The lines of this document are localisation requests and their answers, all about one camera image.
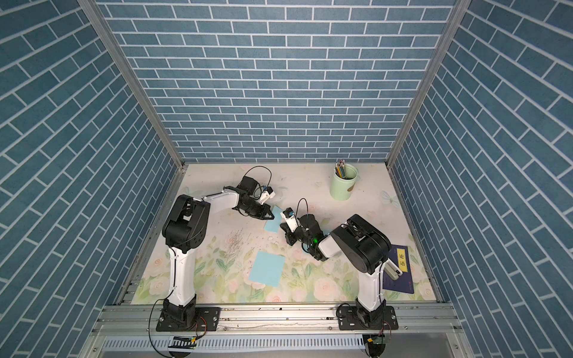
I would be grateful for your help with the white stapler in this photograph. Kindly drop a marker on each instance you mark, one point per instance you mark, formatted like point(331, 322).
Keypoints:
point(392, 270)

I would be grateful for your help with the dark blue book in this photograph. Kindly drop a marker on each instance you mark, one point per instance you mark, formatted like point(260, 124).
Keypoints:
point(400, 256)

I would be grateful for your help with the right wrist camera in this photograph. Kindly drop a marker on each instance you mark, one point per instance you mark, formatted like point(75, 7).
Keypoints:
point(289, 217)

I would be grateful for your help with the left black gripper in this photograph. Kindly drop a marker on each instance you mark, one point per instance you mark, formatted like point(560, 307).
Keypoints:
point(264, 206)

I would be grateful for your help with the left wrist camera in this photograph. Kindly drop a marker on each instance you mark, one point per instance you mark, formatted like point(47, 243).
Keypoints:
point(266, 195)

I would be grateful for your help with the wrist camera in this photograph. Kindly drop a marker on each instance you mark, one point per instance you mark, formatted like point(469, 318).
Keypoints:
point(266, 195)
point(289, 217)

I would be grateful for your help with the green pen cup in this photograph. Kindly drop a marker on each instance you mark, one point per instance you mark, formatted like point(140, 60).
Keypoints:
point(341, 188)

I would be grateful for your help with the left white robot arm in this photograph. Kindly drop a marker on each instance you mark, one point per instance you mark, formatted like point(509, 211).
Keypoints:
point(184, 231)

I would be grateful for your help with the coloured pencils in cup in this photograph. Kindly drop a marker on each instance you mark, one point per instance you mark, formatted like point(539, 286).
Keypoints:
point(340, 168)

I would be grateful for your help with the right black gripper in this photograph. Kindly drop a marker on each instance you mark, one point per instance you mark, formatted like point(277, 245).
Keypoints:
point(292, 240)

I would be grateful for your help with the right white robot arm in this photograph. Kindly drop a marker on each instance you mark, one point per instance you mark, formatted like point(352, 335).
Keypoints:
point(365, 247)

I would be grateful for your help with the light blue square paper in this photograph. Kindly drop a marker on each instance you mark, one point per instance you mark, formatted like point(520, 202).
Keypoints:
point(273, 225)

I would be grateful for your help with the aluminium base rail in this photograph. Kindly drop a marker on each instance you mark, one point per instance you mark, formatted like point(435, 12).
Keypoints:
point(413, 317)

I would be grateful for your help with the light blue paper front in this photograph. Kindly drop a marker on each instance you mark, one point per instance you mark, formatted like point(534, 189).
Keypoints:
point(267, 269)

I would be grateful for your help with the floral table mat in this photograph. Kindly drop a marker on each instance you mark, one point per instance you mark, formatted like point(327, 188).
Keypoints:
point(226, 257)

